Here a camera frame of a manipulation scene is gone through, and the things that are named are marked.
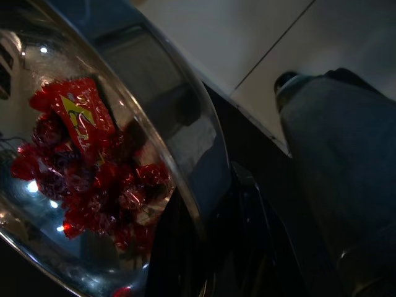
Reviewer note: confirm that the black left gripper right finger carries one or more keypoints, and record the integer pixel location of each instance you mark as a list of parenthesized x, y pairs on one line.
[(256, 247)]

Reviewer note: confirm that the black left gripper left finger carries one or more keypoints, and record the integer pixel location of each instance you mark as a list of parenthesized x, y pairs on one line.
[(179, 256)]

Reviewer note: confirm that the red candies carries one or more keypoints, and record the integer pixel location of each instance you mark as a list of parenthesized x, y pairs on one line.
[(102, 191)]

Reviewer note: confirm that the red yellow snack packet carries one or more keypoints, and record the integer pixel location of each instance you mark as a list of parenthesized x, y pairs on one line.
[(80, 114)]

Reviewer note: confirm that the shiny steel bowl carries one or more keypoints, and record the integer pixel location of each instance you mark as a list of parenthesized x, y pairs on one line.
[(173, 77)]

